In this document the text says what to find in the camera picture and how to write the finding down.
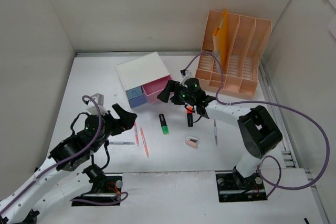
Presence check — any pink drawer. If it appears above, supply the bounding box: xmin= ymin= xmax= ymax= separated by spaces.
xmin=142 ymin=76 xmax=171 ymax=104

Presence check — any white pastel drawer box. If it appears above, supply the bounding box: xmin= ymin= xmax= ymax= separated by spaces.
xmin=115 ymin=51 xmax=172 ymax=109

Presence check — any orange A4 file folder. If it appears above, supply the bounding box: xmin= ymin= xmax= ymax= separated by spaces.
xmin=213 ymin=8 xmax=229 ymax=72

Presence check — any peach plastic desk organizer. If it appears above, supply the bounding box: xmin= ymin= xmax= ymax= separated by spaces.
xmin=195 ymin=10 xmax=272 ymax=100

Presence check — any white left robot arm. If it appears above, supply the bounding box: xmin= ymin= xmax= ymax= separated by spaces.
xmin=1 ymin=104 xmax=137 ymax=223

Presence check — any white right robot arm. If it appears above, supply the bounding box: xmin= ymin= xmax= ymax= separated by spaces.
xmin=157 ymin=78 xmax=283 ymax=189

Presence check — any pink gel pen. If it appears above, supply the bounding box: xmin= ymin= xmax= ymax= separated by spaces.
xmin=134 ymin=123 xmax=139 ymax=146

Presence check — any grey clear pen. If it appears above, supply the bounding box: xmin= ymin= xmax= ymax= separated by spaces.
xmin=109 ymin=141 xmax=135 ymax=145

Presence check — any orange cap black highlighter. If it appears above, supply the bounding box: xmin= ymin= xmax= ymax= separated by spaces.
xmin=186 ymin=106 xmax=194 ymax=127

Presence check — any light blue drawer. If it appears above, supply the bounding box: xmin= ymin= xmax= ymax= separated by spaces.
xmin=125 ymin=86 xmax=143 ymax=100

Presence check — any orange gel pen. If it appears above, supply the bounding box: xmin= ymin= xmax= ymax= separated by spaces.
xmin=140 ymin=127 xmax=150 ymax=158

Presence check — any green cap black highlighter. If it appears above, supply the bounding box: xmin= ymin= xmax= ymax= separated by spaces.
xmin=159 ymin=114 xmax=169 ymax=135

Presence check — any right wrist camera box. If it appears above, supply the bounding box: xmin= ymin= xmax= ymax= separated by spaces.
xmin=180 ymin=69 xmax=193 ymax=78

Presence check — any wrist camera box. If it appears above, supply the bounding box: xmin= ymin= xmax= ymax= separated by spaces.
xmin=87 ymin=93 xmax=108 ymax=116
xmin=180 ymin=69 xmax=193 ymax=78

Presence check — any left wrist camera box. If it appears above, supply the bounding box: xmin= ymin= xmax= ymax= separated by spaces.
xmin=87 ymin=93 xmax=108 ymax=116

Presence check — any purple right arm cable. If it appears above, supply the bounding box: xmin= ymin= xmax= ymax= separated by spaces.
xmin=185 ymin=52 xmax=330 ymax=198

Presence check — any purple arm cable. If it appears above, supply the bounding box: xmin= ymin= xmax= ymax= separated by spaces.
xmin=185 ymin=52 xmax=330 ymax=198
xmin=0 ymin=95 xmax=129 ymax=219

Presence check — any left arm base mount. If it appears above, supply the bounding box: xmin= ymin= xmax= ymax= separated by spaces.
xmin=71 ymin=165 xmax=123 ymax=207

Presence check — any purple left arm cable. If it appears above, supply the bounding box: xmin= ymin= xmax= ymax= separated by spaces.
xmin=0 ymin=95 xmax=129 ymax=219

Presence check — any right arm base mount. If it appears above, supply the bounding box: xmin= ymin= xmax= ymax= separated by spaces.
xmin=215 ymin=168 xmax=267 ymax=203

